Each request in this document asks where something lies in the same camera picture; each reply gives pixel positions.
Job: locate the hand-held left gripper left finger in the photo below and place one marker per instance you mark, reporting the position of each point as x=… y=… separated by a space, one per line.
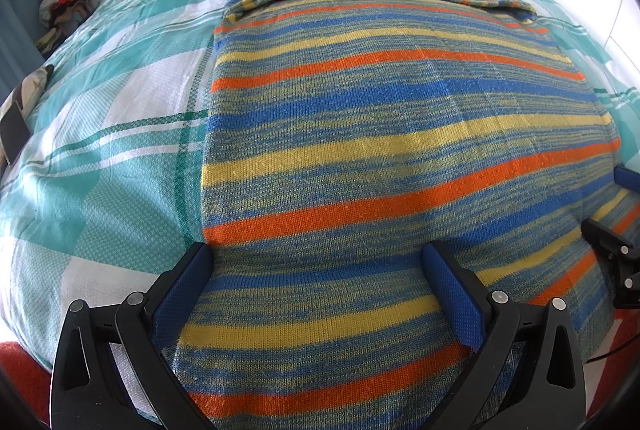
x=182 y=295

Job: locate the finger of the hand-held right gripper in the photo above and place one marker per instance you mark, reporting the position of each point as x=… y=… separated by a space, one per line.
x=612 y=250
x=629 y=184

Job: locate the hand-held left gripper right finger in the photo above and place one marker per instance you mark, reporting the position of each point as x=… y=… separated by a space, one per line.
x=452 y=295

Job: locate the striped knit sweater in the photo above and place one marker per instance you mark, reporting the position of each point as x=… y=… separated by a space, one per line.
x=390 y=135

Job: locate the pile of colourful clothes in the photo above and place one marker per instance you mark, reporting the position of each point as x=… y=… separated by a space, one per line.
x=62 y=0

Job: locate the red white cloth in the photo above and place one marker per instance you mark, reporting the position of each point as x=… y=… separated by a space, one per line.
x=22 y=385

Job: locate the teal checked bed sheet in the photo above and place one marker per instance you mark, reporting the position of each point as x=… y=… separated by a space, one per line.
x=115 y=110

